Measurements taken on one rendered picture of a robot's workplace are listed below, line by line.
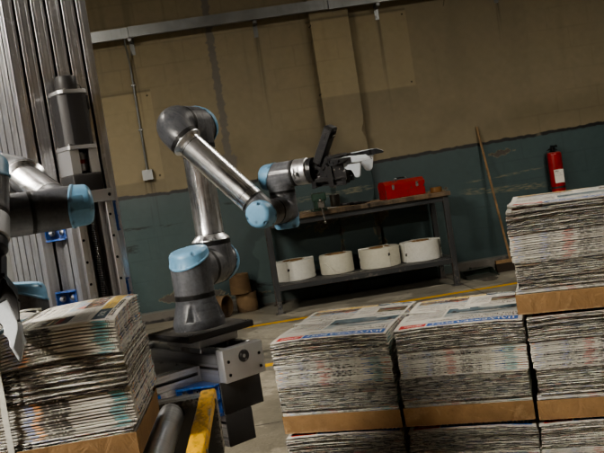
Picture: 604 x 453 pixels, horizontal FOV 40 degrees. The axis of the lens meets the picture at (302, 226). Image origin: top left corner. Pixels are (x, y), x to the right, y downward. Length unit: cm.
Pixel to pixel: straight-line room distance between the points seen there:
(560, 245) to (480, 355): 29
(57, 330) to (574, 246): 106
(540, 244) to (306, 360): 59
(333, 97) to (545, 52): 227
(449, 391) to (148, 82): 701
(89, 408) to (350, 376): 77
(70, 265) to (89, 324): 106
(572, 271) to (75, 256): 128
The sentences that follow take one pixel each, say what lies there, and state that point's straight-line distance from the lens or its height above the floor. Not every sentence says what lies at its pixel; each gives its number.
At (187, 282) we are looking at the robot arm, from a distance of 236.
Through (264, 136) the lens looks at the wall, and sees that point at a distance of 848.
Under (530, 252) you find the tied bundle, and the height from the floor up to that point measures 97.
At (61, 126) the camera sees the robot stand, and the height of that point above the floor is 143.
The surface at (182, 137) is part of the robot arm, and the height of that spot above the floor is 136.
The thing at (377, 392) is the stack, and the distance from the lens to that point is 191.
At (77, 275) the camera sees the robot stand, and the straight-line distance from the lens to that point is 232.
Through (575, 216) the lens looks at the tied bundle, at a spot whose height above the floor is 103.
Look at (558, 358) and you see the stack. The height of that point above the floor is 74.
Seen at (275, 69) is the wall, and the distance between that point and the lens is 855.
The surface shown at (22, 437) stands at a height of 87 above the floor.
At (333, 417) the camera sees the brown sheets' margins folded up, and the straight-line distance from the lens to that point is 196.
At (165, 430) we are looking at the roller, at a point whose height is 80.
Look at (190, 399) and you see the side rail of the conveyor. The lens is 166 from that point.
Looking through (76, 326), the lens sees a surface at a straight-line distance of 129.
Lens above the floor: 119
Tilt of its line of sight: 3 degrees down
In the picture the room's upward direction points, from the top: 9 degrees counter-clockwise
